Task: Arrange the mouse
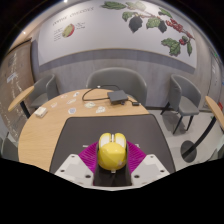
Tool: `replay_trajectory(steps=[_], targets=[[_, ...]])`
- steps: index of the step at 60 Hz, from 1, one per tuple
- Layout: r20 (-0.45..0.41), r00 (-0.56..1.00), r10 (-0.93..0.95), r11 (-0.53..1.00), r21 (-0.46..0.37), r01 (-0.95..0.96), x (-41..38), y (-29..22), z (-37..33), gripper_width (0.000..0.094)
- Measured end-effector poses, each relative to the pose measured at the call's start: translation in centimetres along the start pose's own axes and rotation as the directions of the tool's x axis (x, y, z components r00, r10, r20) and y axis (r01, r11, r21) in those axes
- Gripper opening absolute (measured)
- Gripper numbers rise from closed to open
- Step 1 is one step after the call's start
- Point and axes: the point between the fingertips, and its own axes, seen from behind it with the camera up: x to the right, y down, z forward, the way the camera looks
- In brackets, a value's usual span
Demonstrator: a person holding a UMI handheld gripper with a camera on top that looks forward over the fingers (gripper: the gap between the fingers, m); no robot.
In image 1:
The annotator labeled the dark grey mouse pad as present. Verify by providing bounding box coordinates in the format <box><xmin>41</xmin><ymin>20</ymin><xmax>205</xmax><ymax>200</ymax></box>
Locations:
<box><xmin>49</xmin><ymin>114</ymin><xmax>177</xmax><ymax>188</ymax></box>

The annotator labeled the small round wooden table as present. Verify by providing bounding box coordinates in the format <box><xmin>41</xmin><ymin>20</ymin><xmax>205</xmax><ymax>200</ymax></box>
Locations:
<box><xmin>7</xmin><ymin>84</ymin><xmax>36</xmax><ymax>120</ymax></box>
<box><xmin>180</xmin><ymin>95</ymin><xmax>224</xmax><ymax>164</ymax></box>

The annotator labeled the yellow computer mouse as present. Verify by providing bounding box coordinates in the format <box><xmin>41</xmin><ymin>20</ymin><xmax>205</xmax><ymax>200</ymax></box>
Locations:
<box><xmin>97</xmin><ymin>132</ymin><xmax>129</xmax><ymax>172</ymax></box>

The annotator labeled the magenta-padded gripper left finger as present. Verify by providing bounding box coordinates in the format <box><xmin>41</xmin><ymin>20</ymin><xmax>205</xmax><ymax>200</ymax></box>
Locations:
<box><xmin>54</xmin><ymin>141</ymin><xmax>100</xmax><ymax>188</ymax></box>

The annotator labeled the black cable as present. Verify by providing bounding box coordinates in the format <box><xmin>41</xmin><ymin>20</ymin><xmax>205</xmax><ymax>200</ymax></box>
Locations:
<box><xmin>81</xmin><ymin>84</ymin><xmax>122</xmax><ymax>102</ymax></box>

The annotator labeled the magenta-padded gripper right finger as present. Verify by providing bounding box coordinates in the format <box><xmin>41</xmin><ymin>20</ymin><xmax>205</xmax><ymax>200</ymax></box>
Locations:
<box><xmin>125</xmin><ymin>141</ymin><xmax>171</xmax><ymax>188</ymax></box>

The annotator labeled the flat black device box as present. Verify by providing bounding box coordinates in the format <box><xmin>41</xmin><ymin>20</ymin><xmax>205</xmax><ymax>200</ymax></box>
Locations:
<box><xmin>107</xmin><ymin>89</ymin><xmax>129</xmax><ymax>105</ymax></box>

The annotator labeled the grey upholstered chair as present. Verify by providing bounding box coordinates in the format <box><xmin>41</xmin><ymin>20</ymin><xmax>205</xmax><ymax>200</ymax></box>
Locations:
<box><xmin>85</xmin><ymin>66</ymin><xmax>149</xmax><ymax>108</ymax></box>
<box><xmin>29</xmin><ymin>73</ymin><xmax>61</xmax><ymax>110</ymax></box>
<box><xmin>160</xmin><ymin>73</ymin><xmax>203</xmax><ymax>135</ymax></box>

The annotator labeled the brown printed wall panel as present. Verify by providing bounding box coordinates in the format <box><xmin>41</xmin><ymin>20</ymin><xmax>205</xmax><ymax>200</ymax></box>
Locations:
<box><xmin>0</xmin><ymin>38</ymin><xmax>34</xmax><ymax>141</ymax></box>

